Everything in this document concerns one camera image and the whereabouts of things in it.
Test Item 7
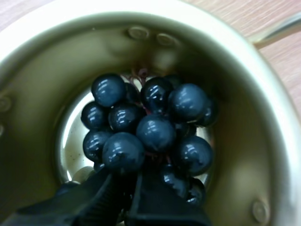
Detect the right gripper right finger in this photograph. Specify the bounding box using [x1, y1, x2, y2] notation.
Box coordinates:
[124, 169, 212, 226]

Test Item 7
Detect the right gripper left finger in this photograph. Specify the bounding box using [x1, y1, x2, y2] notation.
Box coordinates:
[0, 168, 113, 226]

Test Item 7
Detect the bunch of dark toy grapes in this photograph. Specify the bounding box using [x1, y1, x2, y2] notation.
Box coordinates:
[81, 67, 218, 208]

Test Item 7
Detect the gold pot with two handles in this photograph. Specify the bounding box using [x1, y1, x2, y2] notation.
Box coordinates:
[0, 9, 295, 226]

